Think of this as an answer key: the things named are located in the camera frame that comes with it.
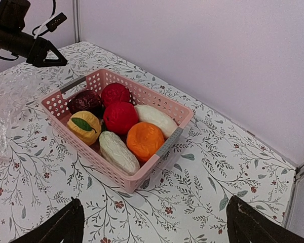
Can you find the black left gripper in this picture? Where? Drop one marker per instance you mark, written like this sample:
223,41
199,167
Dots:
38,52

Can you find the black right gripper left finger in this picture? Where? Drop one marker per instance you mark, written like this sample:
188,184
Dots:
67,225

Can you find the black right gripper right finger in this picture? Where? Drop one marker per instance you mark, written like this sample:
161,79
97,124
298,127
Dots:
245,224

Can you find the dark maroon crinkled fruit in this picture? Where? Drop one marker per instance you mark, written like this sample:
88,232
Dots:
87,100

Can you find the clear zip top bag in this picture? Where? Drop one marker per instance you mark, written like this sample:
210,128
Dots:
14,93

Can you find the red crinkled fruit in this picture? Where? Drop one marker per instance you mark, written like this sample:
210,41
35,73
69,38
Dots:
120,117
115,92

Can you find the yellow fruit with leaf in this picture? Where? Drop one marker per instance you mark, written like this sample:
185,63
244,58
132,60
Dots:
86,126

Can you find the red crinkled fruit front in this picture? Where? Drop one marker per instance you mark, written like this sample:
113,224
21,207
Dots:
120,117

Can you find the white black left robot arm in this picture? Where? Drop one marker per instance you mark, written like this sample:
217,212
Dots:
12,14

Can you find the floral patterned table mat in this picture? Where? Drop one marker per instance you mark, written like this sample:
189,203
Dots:
185,198

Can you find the pink perforated plastic basket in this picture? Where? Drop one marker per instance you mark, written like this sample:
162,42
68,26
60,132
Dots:
55,105

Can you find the white oblong vegetable front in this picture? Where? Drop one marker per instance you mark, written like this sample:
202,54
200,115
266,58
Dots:
114,150

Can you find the white oblong vegetable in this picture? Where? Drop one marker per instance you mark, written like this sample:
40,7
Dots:
158,118
114,150

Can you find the white oblong vegetable rear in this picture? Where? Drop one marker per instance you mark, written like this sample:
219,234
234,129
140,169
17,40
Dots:
158,118

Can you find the orange crinkled fruit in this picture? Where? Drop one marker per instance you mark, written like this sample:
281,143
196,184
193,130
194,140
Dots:
144,140

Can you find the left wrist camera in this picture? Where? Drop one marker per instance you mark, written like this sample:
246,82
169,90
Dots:
50,25

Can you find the left aluminium corner post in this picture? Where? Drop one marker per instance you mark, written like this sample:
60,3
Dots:
76,20

